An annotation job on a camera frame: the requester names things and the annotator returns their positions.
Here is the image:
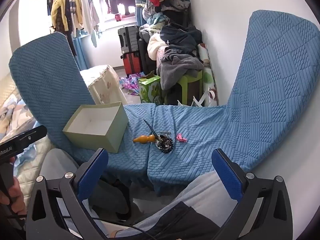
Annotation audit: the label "person's dark jacket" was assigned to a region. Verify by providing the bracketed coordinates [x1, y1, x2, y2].
[130, 201, 220, 240]

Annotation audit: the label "floral rolled mat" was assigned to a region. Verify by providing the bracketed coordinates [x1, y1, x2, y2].
[197, 44, 218, 107]

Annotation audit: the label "black suitcase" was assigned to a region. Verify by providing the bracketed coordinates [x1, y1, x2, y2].
[137, 39, 151, 73]

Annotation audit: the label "printed bed quilt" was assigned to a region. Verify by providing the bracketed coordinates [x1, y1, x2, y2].
[0, 75, 58, 195]

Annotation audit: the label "white wardrobe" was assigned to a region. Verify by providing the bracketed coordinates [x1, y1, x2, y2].
[9, 0, 51, 53]

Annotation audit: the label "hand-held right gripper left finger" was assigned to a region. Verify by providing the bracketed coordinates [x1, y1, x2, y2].
[26, 148, 109, 240]

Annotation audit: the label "yellow hanging jacket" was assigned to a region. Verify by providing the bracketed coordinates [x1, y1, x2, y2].
[51, 0, 83, 32]

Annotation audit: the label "white hanging garments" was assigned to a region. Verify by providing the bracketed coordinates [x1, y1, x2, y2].
[80, 0, 110, 48]

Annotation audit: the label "dark navy garment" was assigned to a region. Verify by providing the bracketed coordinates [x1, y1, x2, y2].
[160, 23, 202, 53]

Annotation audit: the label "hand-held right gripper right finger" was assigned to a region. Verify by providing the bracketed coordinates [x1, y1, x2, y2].
[211, 148, 293, 240]

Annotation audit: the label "green printed carton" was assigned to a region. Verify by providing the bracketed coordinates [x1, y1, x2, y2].
[138, 71, 165, 104]

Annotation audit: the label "orange wooden gourd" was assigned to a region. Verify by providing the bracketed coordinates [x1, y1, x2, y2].
[133, 135, 156, 144]

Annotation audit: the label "cream lace table cover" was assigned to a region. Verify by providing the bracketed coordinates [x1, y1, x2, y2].
[80, 65, 128, 105]

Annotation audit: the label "white and pink quilt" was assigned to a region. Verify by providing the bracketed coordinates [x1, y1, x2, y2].
[147, 34, 168, 61]

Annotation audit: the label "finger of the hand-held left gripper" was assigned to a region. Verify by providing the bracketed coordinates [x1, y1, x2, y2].
[0, 125, 48, 149]

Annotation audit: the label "grey suitcase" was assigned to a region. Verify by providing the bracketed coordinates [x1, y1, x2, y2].
[117, 26, 140, 54]

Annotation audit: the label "red suitcase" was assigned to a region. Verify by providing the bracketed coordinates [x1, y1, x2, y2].
[122, 52, 143, 77]

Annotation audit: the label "black hair stick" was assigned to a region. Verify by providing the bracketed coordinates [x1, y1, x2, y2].
[143, 119, 160, 140]

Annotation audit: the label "pile of clothes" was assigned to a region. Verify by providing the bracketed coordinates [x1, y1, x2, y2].
[139, 12, 170, 38]

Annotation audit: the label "blue curtain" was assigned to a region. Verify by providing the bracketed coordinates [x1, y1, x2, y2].
[131, 0, 150, 27]

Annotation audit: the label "grey fleece blanket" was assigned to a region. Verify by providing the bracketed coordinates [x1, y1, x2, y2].
[157, 49, 204, 90]

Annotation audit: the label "green plastic stool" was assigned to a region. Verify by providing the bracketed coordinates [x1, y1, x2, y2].
[164, 70, 203, 105]

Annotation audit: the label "colourful patterned cloth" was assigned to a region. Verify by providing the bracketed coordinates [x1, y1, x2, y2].
[119, 72, 148, 96]

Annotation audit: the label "white bag handles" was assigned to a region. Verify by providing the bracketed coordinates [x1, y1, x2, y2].
[177, 92, 213, 108]

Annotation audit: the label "person's grey trousers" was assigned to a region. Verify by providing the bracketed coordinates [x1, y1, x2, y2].
[41, 149, 240, 240]

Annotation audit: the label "person's left hand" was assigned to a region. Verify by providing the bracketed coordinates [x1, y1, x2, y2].
[7, 177, 27, 216]

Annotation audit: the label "blue textured sofa cover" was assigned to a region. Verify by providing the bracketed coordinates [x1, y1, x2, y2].
[9, 10, 320, 195]

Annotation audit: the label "silver ball chain necklace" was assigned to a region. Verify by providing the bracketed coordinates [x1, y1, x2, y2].
[154, 134, 174, 154]

